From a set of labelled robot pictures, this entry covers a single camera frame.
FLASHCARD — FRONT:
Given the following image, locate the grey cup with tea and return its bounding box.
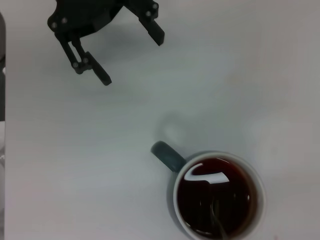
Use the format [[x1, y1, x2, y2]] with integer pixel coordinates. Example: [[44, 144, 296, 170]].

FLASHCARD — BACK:
[[150, 140, 266, 240]]

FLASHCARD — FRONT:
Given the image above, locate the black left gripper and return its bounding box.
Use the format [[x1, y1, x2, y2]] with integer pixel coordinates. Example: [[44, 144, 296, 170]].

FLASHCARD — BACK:
[[46, 0, 166, 87]]

